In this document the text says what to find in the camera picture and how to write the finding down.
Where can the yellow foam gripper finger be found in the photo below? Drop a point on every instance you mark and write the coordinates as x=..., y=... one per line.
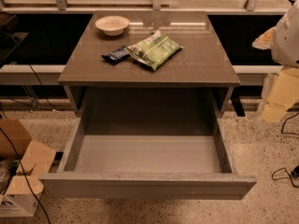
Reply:
x=280, y=93

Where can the green jalapeno chip bag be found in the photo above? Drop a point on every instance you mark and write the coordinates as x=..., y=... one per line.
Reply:
x=154, y=51

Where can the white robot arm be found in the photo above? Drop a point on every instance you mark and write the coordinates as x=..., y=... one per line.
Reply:
x=283, y=39

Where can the open grey top drawer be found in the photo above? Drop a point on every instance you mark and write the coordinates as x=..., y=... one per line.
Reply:
x=148, y=144

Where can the dark blue snack packet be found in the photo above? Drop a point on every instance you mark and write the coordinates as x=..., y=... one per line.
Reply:
x=116, y=56

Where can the white bowl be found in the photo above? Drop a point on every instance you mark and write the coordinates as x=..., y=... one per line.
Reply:
x=112, y=25

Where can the brown cardboard box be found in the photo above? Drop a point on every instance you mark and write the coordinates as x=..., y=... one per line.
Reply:
x=36, y=158

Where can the white box with logo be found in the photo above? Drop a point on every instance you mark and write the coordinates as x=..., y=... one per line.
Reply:
x=18, y=205

